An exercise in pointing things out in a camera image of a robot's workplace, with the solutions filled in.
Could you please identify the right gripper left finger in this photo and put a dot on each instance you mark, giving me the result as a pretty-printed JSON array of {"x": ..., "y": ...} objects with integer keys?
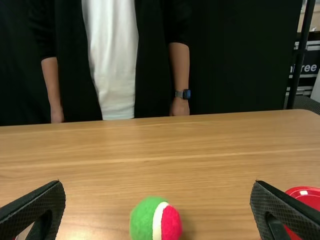
[{"x": 22, "y": 217}]

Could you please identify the black white printed box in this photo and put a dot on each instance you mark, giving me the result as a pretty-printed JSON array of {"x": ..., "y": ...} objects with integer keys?
[{"x": 311, "y": 67}]

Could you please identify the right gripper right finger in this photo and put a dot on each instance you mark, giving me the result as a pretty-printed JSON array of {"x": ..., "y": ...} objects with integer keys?
[{"x": 300, "y": 220}]

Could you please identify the green white red ball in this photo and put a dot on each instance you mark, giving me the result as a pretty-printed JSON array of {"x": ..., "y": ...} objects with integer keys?
[{"x": 145, "y": 220}]

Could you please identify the red cup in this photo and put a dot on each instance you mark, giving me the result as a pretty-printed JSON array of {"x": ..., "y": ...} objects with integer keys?
[{"x": 305, "y": 193}]

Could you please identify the person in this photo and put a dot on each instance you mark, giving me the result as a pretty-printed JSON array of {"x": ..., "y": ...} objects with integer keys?
[{"x": 112, "y": 62}]

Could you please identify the gray mesh chair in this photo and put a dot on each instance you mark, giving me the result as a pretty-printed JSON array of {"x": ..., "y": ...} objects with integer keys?
[{"x": 307, "y": 103}]

